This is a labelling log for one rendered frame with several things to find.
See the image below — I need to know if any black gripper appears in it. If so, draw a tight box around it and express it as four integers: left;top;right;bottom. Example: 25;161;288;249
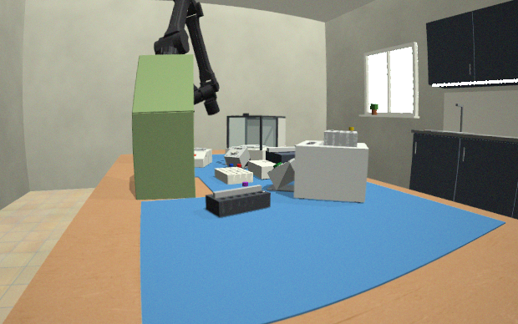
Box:
194;89;204;105

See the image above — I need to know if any blue bench mat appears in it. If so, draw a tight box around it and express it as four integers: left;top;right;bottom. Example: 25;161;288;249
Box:
140;175;505;324

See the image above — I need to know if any white block with rows of round holes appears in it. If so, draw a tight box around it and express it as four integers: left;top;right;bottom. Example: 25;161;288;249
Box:
195;148;212;168

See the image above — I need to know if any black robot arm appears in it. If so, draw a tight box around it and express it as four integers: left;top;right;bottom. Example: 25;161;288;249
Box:
154;0;220;115

